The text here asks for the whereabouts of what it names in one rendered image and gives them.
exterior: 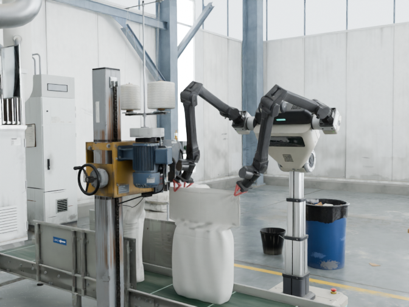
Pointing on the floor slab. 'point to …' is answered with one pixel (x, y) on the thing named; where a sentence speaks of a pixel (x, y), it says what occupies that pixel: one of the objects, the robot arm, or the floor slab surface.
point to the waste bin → (326, 233)
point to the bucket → (272, 240)
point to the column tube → (110, 290)
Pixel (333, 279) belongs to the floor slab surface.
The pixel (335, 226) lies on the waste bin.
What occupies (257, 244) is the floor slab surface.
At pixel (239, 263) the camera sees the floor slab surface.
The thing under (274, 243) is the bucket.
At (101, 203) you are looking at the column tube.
